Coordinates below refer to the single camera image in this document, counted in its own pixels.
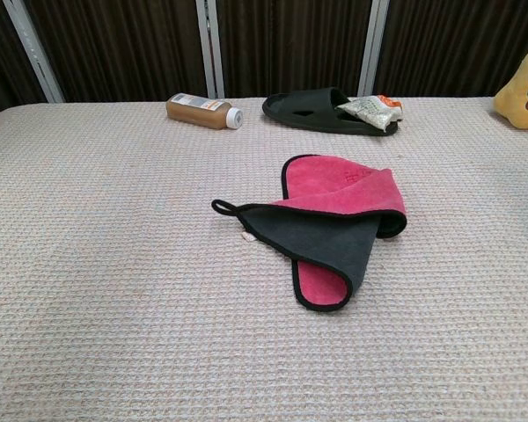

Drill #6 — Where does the pink cloth black backing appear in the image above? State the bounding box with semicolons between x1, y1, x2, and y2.
210;153;409;314

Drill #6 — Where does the black slipper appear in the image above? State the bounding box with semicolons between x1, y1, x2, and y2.
261;86;400;137

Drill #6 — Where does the brown bottle with white cap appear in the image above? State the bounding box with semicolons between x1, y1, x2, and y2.
165;92;245;131

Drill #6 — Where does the white and orange snack packet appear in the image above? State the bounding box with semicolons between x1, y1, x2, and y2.
336;94;405;132

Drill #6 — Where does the beige woven tablecloth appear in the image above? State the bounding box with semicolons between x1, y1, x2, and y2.
0;96;528;422

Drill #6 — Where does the yellow plush toy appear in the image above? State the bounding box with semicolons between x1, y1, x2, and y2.
492;41;528;129

